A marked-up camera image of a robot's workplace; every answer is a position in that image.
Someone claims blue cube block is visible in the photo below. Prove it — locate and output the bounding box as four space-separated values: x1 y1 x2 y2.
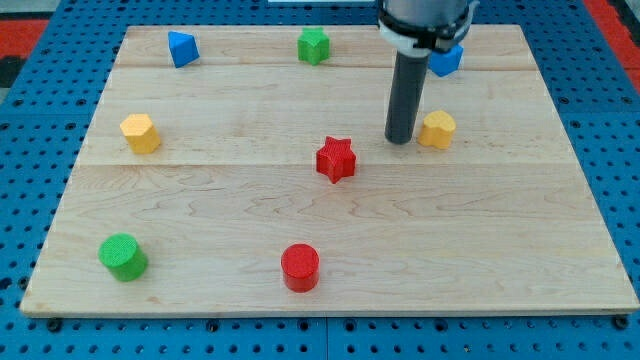
429 45 464 77

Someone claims light wooden board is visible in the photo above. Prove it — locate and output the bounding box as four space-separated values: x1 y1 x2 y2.
20 25 639 318

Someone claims red star block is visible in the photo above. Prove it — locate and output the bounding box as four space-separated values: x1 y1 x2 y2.
316 136 357 184

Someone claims yellow hexagon block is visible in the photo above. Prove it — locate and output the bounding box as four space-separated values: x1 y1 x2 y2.
120 113 161 154

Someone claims green cylinder block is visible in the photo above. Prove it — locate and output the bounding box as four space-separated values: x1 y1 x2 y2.
98 233 148 282

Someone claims grey robot arm flange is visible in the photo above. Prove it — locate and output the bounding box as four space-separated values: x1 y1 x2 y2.
377 0 479 58

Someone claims red cylinder block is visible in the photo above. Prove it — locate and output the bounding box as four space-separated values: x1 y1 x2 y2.
281 243 320 293

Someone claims blue triangle block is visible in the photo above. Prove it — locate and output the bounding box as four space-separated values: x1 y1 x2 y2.
168 31 200 68

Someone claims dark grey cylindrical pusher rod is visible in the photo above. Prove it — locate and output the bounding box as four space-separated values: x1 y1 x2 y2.
385 53 429 145

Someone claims green star block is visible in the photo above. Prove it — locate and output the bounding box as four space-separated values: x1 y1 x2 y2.
297 27 330 66

